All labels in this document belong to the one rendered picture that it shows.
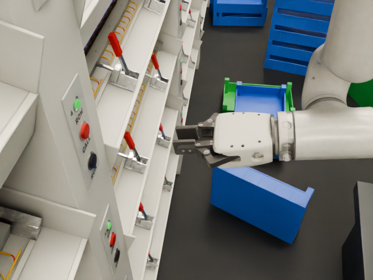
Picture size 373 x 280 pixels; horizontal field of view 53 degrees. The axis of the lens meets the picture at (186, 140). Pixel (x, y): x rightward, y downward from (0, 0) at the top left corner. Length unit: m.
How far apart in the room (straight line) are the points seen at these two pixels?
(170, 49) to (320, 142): 0.57
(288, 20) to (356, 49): 1.33
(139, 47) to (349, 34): 0.36
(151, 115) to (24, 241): 0.50
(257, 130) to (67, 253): 0.36
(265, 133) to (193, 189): 0.77
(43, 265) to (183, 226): 0.90
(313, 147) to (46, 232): 0.41
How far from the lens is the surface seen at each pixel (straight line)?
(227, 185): 1.22
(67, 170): 0.36
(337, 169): 1.55
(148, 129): 0.83
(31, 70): 0.29
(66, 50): 0.35
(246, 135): 0.64
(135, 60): 0.68
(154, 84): 0.94
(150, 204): 0.95
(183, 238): 1.26
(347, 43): 0.53
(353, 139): 0.64
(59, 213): 0.41
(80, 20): 0.37
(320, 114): 0.65
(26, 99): 0.29
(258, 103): 1.62
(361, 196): 1.11
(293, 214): 1.17
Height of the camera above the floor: 1.08
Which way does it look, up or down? 45 degrees down
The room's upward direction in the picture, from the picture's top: straight up
